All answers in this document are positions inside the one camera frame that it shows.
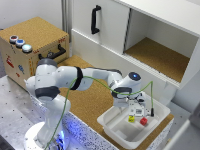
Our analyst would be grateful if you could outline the blue button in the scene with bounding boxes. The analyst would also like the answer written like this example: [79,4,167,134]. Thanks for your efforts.
[15,38,26,48]

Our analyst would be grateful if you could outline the pink block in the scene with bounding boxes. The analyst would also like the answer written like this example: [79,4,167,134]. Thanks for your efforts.
[139,116,149,127]

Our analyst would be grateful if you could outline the green cable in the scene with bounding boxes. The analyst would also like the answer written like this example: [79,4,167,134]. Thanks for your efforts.
[43,75,156,150]

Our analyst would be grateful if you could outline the black door handle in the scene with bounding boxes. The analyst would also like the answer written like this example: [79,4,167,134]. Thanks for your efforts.
[90,4,102,36]

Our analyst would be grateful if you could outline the green button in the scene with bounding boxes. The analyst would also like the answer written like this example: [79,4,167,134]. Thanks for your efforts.
[21,43,34,54]

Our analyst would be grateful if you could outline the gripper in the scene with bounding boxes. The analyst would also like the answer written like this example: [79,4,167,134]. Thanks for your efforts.
[127,94,148,117]

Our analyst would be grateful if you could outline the white plastic box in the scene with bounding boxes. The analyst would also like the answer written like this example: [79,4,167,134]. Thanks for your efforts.
[96,95,171,150]

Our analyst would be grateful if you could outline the black drawer handle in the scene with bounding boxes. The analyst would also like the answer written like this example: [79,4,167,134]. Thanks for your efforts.
[37,44,67,61]

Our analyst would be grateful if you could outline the white sliding door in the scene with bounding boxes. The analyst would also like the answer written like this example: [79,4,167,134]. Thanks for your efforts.
[71,0,131,56]

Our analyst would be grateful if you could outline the red button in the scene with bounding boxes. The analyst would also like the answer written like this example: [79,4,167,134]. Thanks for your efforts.
[9,34,19,45]

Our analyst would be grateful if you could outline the white cabinet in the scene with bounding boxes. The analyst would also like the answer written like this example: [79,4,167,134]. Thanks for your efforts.
[70,0,200,107]

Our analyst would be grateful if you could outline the yellow block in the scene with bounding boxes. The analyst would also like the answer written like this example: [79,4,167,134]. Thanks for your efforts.
[128,115,136,123]

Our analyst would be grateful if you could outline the wooden drawer box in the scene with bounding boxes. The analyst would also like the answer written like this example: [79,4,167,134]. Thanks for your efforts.
[0,16,71,90]

